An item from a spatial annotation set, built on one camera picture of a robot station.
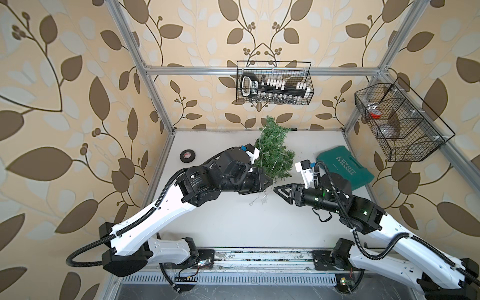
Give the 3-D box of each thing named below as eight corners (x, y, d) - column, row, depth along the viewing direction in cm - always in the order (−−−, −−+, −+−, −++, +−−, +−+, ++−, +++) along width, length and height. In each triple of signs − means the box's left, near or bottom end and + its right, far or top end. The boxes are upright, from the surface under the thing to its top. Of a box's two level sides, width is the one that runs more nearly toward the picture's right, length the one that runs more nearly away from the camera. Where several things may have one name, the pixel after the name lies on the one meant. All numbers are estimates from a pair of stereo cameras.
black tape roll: (180, 162, 109) (178, 159, 107) (183, 153, 114) (181, 149, 111) (194, 162, 109) (193, 159, 107) (196, 153, 114) (195, 149, 111)
